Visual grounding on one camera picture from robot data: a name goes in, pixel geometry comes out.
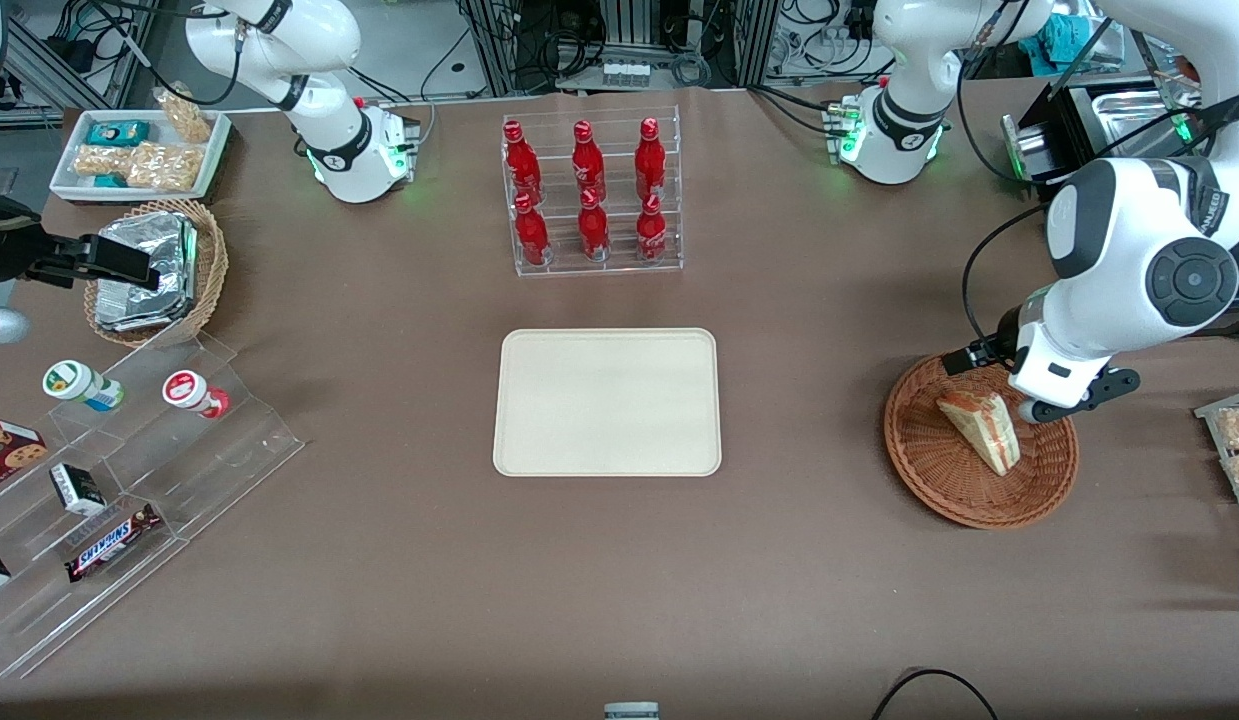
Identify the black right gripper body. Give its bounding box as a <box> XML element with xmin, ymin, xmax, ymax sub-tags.
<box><xmin>0</xmin><ymin>188</ymin><xmax>88</xmax><ymax>289</ymax></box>

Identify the triangular layered sandwich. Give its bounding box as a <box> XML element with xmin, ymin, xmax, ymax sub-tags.
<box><xmin>936</xmin><ymin>390</ymin><xmax>1022</xmax><ymax>477</ymax></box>

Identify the white rectangular snack tray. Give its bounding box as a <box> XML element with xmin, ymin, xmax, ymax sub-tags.
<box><xmin>49</xmin><ymin>108</ymin><xmax>232</xmax><ymax>204</ymax></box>

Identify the small tan wicker basket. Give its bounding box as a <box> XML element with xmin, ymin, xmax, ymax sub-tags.
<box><xmin>84</xmin><ymin>198</ymin><xmax>229</xmax><ymax>349</ymax></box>

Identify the round brown wicker basket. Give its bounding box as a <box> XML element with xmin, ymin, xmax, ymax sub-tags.
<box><xmin>884</xmin><ymin>352</ymin><xmax>1080</xmax><ymax>529</ymax></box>

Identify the cream plastic tray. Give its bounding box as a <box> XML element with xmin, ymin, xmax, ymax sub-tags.
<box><xmin>492</xmin><ymin>328</ymin><xmax>723</xmax><ymax>478</ymax></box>

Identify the silver foil packet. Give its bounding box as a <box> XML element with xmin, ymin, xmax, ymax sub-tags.
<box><xmin>95</xmin><ymin>212</ymin><xmax>198</xmax><ymax>333</ymax></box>

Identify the green lid yogurt cup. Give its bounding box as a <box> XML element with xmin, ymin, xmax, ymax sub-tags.
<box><xmin>42</xmin><ymin>360</ymin><xmax>125</xmax><ymax>413</ymax></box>

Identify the red lid yogurt cup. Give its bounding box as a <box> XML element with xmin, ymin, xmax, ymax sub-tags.
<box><xmin>162</xmin><ymin>370</ymin><xmax>231</xmax><ymax>419</ymax></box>

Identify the red cookie box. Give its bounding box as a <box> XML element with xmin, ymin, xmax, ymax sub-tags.
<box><xmin>0</xmin><ymin>415</ymin><xmax>50</xmax><ymax>497</ymax></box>

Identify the clear acrylic stepped stand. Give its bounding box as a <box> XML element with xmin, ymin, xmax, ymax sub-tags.
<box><xmin>0</xmin><ymin>330</ymin><xmax>306</xmax><ymax>681</ymax></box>

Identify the black food warmer appliance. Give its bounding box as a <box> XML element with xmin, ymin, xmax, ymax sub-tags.
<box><xmin>1019</xmin><ymin>72</ymin><xmax>1239</xmax><ymax>336</ymax></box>

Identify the small black white box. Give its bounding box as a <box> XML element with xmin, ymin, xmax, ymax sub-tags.
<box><xmin>49</xmin><ymin>463</ymin><xmax>107</xmax><ymax>517</ymax></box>

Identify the steel food pan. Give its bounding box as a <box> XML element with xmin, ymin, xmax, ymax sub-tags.
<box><xmin>1084</xmin><ymin>88</ymin><xmax>1195</xmax><ymax>143</ymax></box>

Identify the snickers chocolate bar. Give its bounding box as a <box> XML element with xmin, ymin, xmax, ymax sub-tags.
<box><xmin>64</xmin><ymin>503</ymin><xmax>163</xmax><ymax>584</ymax></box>

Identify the red cola bottle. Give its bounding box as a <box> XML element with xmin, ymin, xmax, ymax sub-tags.
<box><xmin>514</xmin><ymin>192</ymin><xmax>552</xmax><ymax>267</ymax></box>
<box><xmin>503</xmin><ymin>120</ymin><xmax>542</xmax><ymax>206</ymax></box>
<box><xmin>577</xmin><ymin>188</ymin><xmax>612</xmax><ymax>263</ymax></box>
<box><xmin>636</xmin><ymin>193</ymin><xmax>670</xmax><ymax>264</ymax></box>
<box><xmin>634</xmin><ymin>118</ymin><xmax>668</xmax><ymax>201</ymax></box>
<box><xmin>571</xmin><ymin>120</ymin><xmax>607</xmax><ymax>201</ymax></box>

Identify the clear acrylic bottle rack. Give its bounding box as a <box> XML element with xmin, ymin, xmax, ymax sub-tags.
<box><xmin>501</xmin><ymin>105</ymin><xmax>684</xmax><ymax>278</ymax></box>

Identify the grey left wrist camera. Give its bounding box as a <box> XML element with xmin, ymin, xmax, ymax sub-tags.
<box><xmin>1017</xmin><ymin>367</ymin><xmax>1143</xmax><ymax>425</ymax></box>

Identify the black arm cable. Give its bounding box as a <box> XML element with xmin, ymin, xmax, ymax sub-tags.
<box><xmin>962</xmin><ymin>205</ymin><xmax>1050</xmax><ymax>346</ymax></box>

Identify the black looped cable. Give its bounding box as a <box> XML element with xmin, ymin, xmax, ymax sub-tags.
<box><xmin>869</xmin><ymin>668</ymin><xmax>1000</xmax><ymax>720</ymax></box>

